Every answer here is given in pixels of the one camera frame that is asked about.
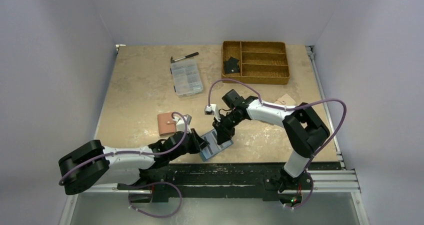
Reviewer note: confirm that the black metal base rail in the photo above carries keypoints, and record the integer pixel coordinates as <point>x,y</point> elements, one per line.
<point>164,196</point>

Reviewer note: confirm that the aluminium frame rail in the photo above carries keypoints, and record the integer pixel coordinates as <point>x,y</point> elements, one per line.
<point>331,180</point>

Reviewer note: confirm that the wicker cutlery tray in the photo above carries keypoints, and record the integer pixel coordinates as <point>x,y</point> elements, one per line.
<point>260,62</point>

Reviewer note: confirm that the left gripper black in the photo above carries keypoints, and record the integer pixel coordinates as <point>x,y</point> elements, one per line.
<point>194,141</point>

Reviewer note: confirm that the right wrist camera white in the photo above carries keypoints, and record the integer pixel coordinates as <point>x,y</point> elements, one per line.
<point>212,109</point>

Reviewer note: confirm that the claw hammer black handle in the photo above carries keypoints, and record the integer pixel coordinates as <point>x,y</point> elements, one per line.
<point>172,60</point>

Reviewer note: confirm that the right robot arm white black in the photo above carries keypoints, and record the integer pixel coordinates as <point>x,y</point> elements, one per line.
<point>305,130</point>

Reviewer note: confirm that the beige card holder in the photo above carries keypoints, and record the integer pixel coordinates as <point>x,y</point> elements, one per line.
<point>286,100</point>

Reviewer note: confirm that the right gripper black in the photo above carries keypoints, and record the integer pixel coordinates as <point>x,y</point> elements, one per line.
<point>219,126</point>

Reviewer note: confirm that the clear plastic screw organizer box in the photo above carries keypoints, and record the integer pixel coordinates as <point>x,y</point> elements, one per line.
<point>186,77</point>

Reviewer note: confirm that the pink leather card holder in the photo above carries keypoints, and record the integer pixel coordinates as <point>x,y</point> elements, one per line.
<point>166,124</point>

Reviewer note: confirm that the blue leather card holder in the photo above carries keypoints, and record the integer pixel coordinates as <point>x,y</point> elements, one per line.
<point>213,148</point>

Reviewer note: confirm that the black VIP credit card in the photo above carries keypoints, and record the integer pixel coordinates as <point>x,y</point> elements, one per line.
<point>230,67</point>

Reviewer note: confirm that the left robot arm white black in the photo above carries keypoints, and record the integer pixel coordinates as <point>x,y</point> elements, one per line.
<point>94,164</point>

